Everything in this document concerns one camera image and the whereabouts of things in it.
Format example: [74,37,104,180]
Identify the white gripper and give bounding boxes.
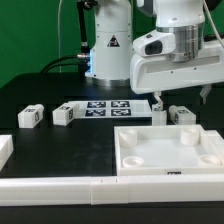
[130,31,224,111]

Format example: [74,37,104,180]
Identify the white square tabletop part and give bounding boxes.
[114,125,224,176]

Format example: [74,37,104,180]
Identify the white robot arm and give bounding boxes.
[78,0,224,96]

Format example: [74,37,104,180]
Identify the white sheet with markers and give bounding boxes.
[71,100,152,119]

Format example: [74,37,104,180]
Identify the white right obstacle wall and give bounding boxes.
[205,130,222,139]

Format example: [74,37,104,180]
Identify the white obstacle wall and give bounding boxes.
[0,174,224,206]
[0,135,14,171]
[205,130,222,139]

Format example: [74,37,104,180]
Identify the white front obstacle wall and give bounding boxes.
[0,174,224,206]

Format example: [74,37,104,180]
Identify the black cables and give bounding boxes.
[40,52,92,74]

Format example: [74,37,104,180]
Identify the white thin cable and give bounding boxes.
[57,0,63,74]

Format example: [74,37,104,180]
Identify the white left obstacle wall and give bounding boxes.
[0,135,14,171]

